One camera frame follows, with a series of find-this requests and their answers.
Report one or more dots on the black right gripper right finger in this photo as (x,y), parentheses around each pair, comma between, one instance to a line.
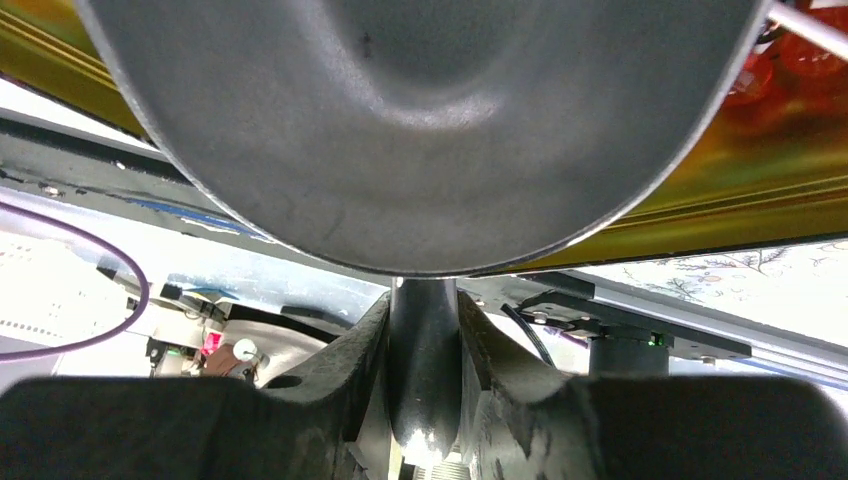
(520,418)

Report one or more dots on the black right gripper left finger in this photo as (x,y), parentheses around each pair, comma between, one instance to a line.
(328,418)

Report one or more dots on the metal scoop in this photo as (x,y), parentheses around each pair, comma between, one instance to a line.
(424,140)

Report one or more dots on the floral tablecloth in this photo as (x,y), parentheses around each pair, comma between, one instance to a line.
(801,288)

